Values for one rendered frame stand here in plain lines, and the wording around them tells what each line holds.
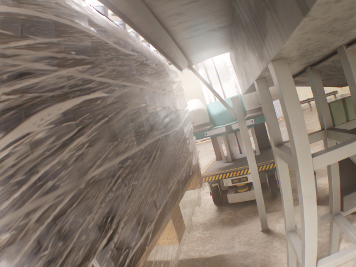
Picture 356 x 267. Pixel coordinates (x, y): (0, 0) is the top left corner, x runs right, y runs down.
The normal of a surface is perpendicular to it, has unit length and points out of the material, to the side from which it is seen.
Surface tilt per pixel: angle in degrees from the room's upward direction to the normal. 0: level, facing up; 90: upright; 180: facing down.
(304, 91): 90
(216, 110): 90
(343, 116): 90
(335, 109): 90
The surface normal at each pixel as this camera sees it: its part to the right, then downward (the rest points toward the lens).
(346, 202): -0.24, 0.09
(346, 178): -0.88, 0.33
